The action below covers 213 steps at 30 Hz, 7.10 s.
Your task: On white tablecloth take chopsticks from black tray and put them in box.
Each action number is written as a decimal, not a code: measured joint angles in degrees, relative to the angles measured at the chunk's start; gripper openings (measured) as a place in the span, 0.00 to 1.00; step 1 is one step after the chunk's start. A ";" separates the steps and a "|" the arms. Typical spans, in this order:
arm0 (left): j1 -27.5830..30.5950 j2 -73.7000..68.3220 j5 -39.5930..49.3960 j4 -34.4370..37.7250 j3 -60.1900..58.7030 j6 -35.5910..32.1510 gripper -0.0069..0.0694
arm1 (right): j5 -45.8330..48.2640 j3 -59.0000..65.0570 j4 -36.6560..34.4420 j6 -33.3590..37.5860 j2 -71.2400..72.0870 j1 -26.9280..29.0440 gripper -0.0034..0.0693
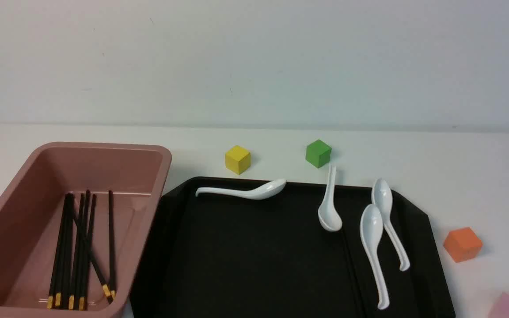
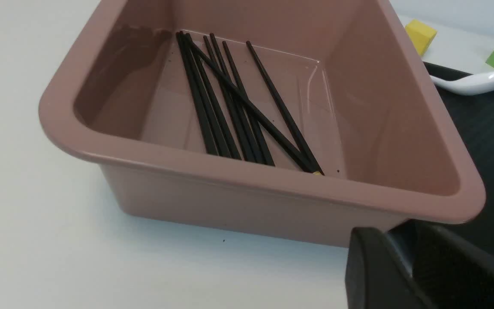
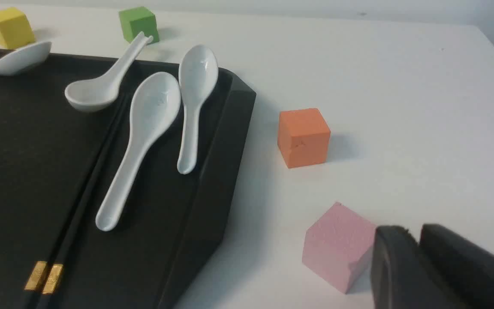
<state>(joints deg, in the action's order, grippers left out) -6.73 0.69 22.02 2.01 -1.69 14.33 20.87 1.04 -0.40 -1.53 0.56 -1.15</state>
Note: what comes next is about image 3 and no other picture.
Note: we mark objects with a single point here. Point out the green foam cube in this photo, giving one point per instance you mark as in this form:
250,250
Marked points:
136,20

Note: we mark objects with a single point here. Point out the black rectangular serving tray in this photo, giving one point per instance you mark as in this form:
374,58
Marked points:
171,224

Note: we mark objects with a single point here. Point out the yellow foam cube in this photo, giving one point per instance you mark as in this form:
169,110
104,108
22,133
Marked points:
15,29

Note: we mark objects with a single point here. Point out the orange foam cube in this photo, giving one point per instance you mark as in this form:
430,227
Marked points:
303,137

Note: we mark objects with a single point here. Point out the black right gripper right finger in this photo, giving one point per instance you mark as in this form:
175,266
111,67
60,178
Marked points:
468,268

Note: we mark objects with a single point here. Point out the white spoon at tray edge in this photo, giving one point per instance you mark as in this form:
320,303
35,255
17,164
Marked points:
24,58

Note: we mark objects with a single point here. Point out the white spoon bowl facing down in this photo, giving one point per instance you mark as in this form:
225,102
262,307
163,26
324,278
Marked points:
93,95

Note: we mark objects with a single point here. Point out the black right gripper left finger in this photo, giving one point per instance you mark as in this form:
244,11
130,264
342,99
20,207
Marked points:
402,277

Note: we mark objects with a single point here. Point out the black chopstick gold band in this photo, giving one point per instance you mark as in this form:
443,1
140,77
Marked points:
34,281
54,271

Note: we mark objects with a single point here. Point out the pink foam cube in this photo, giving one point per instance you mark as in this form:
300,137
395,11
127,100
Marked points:
338,247

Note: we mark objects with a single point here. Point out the large white ceramic spoon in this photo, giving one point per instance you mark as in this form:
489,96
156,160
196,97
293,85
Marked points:
153,109

